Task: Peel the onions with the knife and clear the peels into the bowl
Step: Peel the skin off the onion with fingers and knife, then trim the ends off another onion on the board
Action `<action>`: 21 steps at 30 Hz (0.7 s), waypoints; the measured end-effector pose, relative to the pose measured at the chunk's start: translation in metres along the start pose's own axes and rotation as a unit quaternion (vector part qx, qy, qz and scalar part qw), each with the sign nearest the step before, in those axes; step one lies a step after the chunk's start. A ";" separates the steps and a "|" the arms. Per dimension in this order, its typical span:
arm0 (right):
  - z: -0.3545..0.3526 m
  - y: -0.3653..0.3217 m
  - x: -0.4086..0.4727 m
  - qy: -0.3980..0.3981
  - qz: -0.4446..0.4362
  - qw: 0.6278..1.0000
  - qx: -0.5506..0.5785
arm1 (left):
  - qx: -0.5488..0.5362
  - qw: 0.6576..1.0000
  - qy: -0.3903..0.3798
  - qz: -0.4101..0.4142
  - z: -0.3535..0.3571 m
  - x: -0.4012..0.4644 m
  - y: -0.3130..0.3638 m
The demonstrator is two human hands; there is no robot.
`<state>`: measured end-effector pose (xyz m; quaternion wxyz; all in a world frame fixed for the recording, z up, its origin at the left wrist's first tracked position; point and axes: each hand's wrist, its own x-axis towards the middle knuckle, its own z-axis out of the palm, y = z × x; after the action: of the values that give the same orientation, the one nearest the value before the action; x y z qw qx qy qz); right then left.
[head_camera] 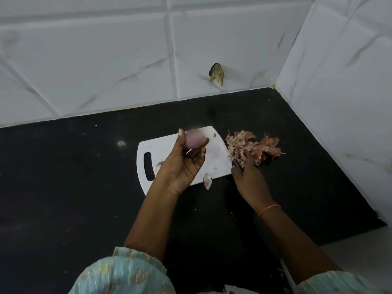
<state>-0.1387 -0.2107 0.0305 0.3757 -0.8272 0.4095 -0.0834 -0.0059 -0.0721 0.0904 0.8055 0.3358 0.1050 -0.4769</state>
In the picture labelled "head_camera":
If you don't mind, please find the person's left hand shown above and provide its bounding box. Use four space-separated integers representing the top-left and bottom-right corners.
156 129 210 197

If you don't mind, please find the person's right hand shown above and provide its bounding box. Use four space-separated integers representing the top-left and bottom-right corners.
231 149 277 212

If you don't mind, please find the peeled purple onion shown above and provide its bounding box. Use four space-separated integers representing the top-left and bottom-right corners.
185 129 206 150

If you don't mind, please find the pile of onion peels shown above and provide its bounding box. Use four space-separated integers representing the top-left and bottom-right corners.
225 130 287 167

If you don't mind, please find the person's left forearm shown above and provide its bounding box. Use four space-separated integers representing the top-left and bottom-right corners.
123 184 181 262

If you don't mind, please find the person's right forearm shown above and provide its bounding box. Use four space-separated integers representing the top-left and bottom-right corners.
259 206 342 286

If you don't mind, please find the white plastic cutting board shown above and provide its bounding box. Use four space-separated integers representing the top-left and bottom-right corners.
137 126 235 195

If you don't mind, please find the light blue patterned garment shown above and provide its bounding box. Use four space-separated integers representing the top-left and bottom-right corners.
68 246 384 294

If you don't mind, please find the orange thread bracelet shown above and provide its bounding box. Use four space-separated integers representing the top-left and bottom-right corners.
257 204 282 219

